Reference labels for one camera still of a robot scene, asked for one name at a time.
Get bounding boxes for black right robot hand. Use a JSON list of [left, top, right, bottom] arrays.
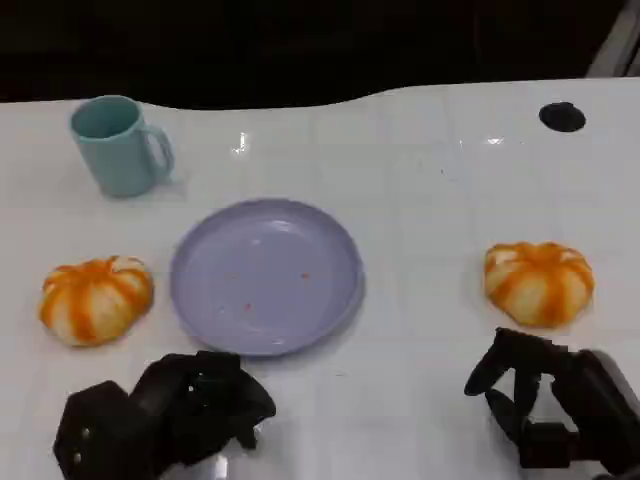
[[463, 327, 632, 480]]

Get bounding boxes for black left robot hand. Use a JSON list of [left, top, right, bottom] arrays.
[[132, 349, 277, 467]]

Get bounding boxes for orange white toy bread roll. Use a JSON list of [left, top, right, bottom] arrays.
[[38, 255, 155, 348], [483, 241, 596, 330]]

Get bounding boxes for lilac plate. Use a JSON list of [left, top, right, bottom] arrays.
[[169, 198, 366, 358]]

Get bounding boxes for pale green mug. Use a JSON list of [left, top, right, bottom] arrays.
[[68, 94, 176, 199]]

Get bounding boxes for black round table grommet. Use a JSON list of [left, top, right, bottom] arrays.
[[538, 101, 587, 134]]

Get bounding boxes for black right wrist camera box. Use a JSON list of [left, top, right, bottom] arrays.
[[518, 421, 585, 471]]

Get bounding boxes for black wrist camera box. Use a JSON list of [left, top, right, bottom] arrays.
[[518, 421, 585, 471], [53, 380, 154, 480]]

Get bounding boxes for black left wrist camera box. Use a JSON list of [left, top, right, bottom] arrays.
[[53, 380, 154, 480]]

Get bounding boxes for white metal frame post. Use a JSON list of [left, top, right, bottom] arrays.
[[584, 0, 640, 79]]

